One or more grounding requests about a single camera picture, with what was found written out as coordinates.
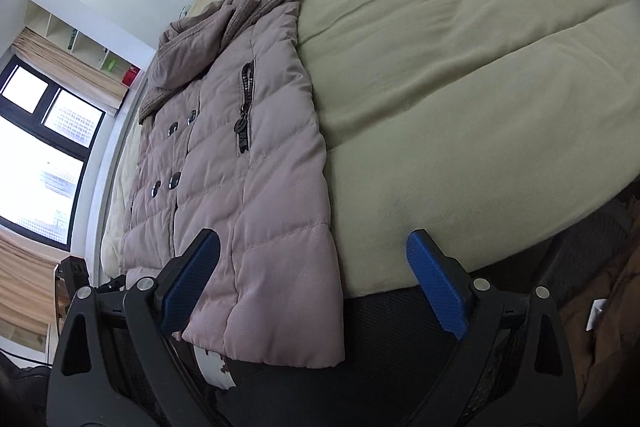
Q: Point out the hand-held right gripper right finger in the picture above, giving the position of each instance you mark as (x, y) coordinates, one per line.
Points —
(437, 279)

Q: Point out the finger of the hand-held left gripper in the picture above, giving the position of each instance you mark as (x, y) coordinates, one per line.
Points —
(107, 289)

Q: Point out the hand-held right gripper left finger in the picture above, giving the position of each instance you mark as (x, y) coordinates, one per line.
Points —
(192, 277)

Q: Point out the mauve hooded puffer jacket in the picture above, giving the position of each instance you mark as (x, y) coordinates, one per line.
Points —
(250, 157)

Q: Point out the beige curtain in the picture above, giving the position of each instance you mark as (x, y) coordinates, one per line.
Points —
(25, 287)
(70, 67)

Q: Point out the white spotted cloth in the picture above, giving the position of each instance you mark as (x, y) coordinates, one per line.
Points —
(212, 367)

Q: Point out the black framed window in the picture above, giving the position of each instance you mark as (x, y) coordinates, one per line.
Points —
(45, 167)

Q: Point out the black mesh chair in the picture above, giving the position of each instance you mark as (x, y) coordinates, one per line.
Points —
(580, 242)

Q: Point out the brown cloth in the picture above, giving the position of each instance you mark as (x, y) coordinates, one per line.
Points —
(610, 357)

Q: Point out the bed with beige sheet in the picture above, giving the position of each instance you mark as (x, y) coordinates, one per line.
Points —
(450, 82)

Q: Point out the red box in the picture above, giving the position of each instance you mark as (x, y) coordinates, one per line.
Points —
(131, 75)

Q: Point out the green box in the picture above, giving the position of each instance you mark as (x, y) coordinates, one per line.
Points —
(107, 66)

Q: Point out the white wall shelf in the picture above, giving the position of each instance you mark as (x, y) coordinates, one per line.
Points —
(85, 37)

